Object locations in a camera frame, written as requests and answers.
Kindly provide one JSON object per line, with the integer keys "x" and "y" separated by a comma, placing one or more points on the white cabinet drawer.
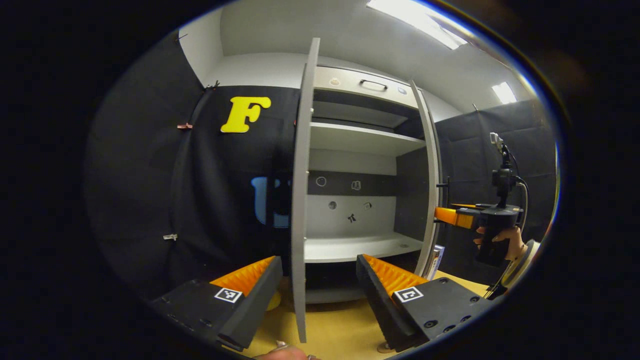
{"x": 345, "y": 82}

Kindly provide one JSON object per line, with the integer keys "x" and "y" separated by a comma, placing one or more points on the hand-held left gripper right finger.
{"x": 377, "y": 300}

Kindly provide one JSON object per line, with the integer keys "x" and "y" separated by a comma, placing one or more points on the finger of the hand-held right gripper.
{"x": 465, "y": 219}
{"x": 470, "y": 205}

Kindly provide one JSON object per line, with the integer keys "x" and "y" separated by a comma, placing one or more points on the small printed carton box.
{"x": 436, "y": 260}

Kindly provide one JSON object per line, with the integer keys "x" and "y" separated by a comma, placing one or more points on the white clip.
{"x": 170, "y": 237}

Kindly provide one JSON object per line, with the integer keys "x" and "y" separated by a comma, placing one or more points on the long ceiling light panel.
{"x": 420, "y": 22}

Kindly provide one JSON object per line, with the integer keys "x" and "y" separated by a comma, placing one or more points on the white cabinet shelf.
{"x": 360, "y": 139}

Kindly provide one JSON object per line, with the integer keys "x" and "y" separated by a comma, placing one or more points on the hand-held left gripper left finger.
{"x": 257, "y": 305}

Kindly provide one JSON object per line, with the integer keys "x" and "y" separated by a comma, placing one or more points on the small ceiling light panel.
{"x": 504, "y": 93}

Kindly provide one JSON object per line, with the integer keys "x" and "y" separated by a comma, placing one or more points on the white and grey cabinet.
{"x": 410, "y": 190}

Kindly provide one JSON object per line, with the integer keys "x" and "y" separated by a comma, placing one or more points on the red clip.
{"x": 184, "y": 126}

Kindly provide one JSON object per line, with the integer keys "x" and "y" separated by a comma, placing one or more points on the white cabinet door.
{"x": 300, "y": 200}
{"x": 433, "y": 165}

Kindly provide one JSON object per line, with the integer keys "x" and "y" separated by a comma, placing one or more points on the black backdrop cloth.
{"x": 470, "y": 150}
{"x": 150, "y": 175}

